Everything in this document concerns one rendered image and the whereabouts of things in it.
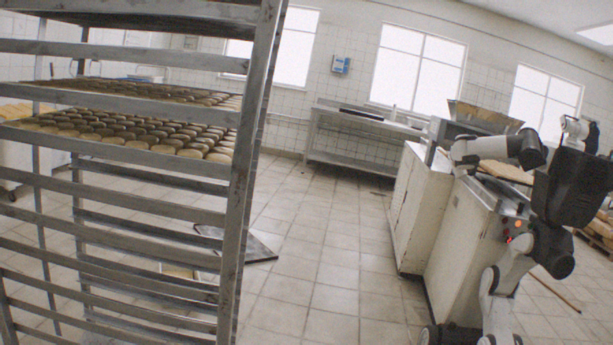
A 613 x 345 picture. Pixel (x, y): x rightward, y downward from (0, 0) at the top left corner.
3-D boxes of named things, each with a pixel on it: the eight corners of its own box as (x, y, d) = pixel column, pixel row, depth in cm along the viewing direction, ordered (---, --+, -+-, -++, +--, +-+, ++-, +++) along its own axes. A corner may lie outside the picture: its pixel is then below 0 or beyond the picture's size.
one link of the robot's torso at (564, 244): (569, 283, 105) (588, 241, 100) (544, 279, 106) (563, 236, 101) (539, 252, 132) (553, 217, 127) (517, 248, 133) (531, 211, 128)
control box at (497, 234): (488, 237, 155) (497, 211, 151) (526, 244, 153) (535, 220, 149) (490, 240, 151) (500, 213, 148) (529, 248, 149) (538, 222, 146)
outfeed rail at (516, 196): (449, 151, 338) (451, 145, 337) (452, 152, 338) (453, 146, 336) (540, 222, 145) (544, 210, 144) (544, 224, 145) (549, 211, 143)
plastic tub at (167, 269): (159, 276, 190) (159, 253, 186) (194, 277, 199) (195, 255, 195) (161, 307, 164) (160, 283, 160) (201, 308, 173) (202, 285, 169)
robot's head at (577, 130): (585, 146, 111) (590, 125, 109) (567, 139, 112) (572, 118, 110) (576, 144, 117) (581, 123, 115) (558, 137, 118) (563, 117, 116)
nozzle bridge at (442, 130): (421, 159, 252) (430, 113, 243) (503, 179, 245) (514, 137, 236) (429, 168, 220) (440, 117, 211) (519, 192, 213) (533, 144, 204)
